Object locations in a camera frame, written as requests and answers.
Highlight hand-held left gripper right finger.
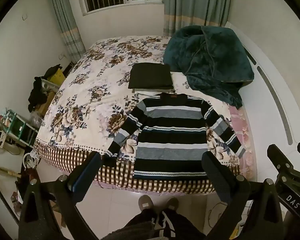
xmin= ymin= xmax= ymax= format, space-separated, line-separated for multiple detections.
xmin=201 ymin=152 xmax=285 ymax=240

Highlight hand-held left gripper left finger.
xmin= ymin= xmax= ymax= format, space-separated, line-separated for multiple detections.
xmin=18 ymin=151 xmax=103 ymax=240

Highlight striped knit sweater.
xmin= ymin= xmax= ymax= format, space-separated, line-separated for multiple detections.
xmin=105 ymin=92 xmax=247 ymax=180

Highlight black clothes heap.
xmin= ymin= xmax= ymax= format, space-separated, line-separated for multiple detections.
xmin=28 ymin=64 xmax=63 ymax=113

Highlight pink bedsheet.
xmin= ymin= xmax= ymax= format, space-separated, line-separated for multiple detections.
xmin=228 ymin=104 xmax=255 ymax=179

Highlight person's right slipper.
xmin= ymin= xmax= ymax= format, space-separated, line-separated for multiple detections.
xmin=165 ymin=197 xmax=180 ymax=212

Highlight person's slipper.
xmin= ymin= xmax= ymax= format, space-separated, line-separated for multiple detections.
xmin=165 ymin=197 xmax=180 ymax=212
xmin=138 ymin=194 xmax=156 ymax=212

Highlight person's left slipper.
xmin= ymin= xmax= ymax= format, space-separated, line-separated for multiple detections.
xmin=138 ymin=194 xmax=156 ymax=212

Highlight white headboard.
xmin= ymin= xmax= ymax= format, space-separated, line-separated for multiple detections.
xmin=224 ymin=21 xmax=300 ymax=157

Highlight green storage shelf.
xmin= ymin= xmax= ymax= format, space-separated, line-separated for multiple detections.
xmin=4 ymin=109 xmax=39 ymax=148

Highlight person's legs in dark pants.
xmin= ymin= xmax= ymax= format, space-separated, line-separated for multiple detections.
xmin=116 ymin=208 xmax=206 ymax=240

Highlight floral checked bedspread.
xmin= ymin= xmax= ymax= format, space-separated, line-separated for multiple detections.
xmin=34 ymin=35 xmax=241 ymax=195

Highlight white shoes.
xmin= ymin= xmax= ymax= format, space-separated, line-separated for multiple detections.
xmin=0 ymin=114 xmax=19 ymax=156

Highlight yellow box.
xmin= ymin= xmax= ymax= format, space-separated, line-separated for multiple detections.
xmin=50 ymin=69 xmax=66 ymax=88

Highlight black folded cloth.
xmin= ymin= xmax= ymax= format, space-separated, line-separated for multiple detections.
xmin=128 ymin=63 xmax=175 ymax=90

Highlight teal fleece blanket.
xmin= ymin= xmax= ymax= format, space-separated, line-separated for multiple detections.
xmin=163 ymin=25 xmax=255 ymax=110

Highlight grey-blue curtain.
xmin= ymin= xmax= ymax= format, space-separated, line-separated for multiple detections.
xmin=163 ymin=0 xmax=234 ymax=37
xmin=47 ymin=0 xmax=87 ymax=63

